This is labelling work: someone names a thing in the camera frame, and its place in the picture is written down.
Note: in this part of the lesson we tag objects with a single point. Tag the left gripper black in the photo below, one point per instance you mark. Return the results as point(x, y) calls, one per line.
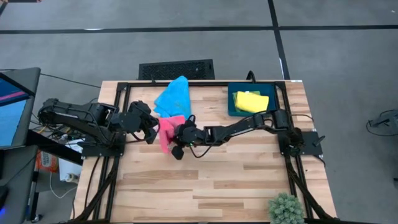
point(138, 118)

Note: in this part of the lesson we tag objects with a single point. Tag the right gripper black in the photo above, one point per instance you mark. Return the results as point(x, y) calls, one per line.
point(194, 135)

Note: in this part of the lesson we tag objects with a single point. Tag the pink microfiber towel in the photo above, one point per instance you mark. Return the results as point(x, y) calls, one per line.
point(166, 130)

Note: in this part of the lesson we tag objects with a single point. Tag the light blue microfiber towel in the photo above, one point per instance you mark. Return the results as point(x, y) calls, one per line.
point(174, 99)

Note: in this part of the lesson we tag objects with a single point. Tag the yellow microfiber towel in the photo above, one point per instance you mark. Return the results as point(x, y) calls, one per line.
point(252, 102)

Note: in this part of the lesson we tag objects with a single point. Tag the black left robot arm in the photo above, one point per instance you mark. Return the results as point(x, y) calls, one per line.
point(77, 112)

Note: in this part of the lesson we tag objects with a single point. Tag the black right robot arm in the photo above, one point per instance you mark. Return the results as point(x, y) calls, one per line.
point(236, 127)

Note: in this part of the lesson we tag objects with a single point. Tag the black perforated computer case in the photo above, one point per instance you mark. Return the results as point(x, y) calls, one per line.
point(177, 70)

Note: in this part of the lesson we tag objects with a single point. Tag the white box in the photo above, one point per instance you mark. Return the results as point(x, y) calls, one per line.
point(66, 166)

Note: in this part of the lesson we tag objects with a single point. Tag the dark blue bin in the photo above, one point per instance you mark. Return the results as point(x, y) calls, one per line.
point(271, 92)

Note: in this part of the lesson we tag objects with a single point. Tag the orange box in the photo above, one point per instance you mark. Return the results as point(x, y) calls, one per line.
point(46, 161)

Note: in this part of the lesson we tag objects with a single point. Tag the small green artificial plant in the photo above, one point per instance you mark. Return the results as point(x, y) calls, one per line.
point(286, 210)

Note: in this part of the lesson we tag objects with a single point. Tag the monitor with blue screen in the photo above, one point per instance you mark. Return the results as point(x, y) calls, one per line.
point(12, 118)

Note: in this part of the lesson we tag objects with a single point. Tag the grey desk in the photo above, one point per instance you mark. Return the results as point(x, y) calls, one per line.
point(15, 186)

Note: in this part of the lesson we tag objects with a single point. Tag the black aluminium table frame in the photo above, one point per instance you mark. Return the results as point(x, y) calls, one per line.
point(140, 84)

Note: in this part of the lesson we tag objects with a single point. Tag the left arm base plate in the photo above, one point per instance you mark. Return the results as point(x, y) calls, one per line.
point(93, 152)

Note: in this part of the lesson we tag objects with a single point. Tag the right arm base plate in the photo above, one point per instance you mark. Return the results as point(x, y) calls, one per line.
point(311, 149)

